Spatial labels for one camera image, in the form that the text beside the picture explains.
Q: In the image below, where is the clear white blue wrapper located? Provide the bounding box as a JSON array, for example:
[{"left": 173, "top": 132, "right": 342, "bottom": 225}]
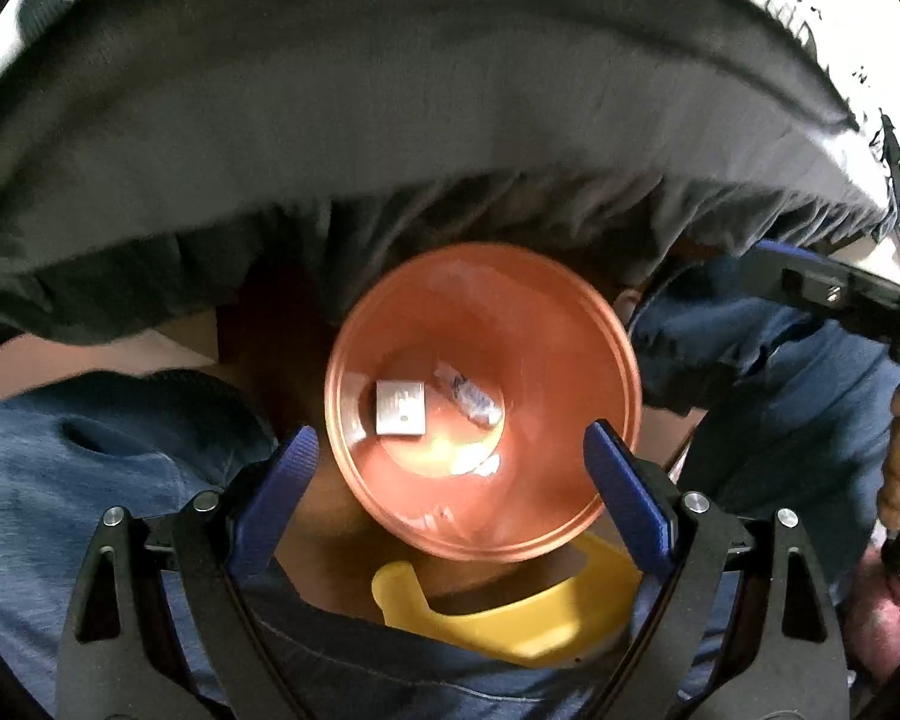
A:
[{"left": 434, "top": 361, "right": 504, "bottom": 429}]

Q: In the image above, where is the small white square box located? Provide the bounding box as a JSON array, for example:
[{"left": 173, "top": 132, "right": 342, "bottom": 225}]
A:
[{"left": 375, "top": 380, "right": 427, "bottom": 437}]

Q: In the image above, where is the orange plastic trash bin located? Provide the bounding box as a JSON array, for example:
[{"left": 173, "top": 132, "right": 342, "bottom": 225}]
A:
[{"left": 323, "top": 244, "right": 642, "bottom": 562}]

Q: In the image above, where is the person right hand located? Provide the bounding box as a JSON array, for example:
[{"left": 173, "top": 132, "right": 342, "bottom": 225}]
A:
[{"left": 874, "top": 380, "right": 900, "bottom": 538}]

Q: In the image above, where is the yellow plastic stool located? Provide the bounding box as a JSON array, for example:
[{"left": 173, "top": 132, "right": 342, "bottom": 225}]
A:
[{"left": 372, "top": 533, "right": 642, "bottom": 668}]

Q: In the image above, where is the blue jeans right leg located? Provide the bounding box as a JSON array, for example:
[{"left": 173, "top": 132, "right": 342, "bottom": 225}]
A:
[{"left": 631, "top": 257, "right": 900, "bottom": 585}]

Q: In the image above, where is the blue jeans leg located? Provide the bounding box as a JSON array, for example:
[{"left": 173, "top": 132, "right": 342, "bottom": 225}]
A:
[
  {"left": 0, "top": 371, "right": 278, "bottom": 710},
  {"left": 631, "top": 257, "right": 900, "bottom": 585}
]

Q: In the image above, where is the blue jeans left leg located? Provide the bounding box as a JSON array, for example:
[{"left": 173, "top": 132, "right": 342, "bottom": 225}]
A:
[{"left": 0, "top": 371, "right": 278, "bottom": 710}]

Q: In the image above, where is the pink slipper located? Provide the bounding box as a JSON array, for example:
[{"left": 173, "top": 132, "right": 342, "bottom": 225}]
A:
[{"left": 844, "top": 546, "right": 900, "bottom": 684}]

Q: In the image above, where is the dark grey bed sheet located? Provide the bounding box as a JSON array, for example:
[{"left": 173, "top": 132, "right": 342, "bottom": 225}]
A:
[{"left": 0, "top": 0, "right": 888, "bottom": 344}]

